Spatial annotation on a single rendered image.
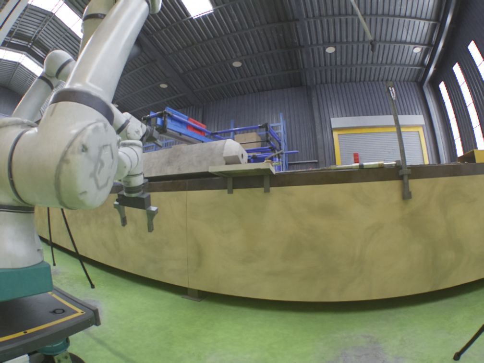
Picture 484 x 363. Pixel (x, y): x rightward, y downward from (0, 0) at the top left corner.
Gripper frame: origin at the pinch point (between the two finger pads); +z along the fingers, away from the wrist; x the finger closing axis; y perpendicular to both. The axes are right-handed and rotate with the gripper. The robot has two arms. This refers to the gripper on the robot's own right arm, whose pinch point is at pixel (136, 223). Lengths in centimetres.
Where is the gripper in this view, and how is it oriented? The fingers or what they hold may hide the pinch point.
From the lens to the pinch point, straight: 92.6
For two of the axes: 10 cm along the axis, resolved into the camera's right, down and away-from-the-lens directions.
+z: -0.8, 9.6, 2.8
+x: 9.9, 1.0, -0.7
